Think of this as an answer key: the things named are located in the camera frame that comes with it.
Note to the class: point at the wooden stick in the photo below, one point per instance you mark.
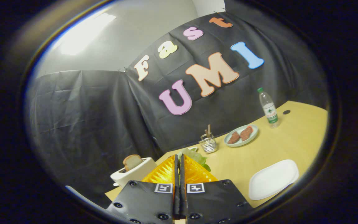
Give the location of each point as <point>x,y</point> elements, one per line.
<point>208,130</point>

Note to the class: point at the clear plastic water bottle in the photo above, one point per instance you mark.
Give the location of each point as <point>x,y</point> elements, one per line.
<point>269,109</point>

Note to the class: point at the green lettuce leaf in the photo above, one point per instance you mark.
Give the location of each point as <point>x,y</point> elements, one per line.
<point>197,157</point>

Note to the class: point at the pale green round plate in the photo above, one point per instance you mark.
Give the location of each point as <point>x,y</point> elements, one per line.
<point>240,144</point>

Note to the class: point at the white rectangular plate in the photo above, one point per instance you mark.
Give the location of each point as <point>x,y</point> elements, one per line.
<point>272,180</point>

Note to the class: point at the black backdrop cloth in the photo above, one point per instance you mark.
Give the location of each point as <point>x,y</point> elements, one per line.
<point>89,109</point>

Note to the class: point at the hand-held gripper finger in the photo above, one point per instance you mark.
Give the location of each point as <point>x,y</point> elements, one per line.
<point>182,186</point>
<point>176,186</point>

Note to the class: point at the brown meat slice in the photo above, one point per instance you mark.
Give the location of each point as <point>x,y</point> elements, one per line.
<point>234,137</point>
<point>246,133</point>

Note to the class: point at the bread slice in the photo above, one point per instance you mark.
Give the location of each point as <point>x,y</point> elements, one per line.
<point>132,161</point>

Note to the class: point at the white divided condiment dish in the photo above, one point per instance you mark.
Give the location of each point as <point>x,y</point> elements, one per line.
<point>193,148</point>

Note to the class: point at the white toaster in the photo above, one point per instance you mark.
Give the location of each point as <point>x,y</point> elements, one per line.
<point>135,174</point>

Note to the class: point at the ceiling light panel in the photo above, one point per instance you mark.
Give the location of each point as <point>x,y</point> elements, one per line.
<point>82,34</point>

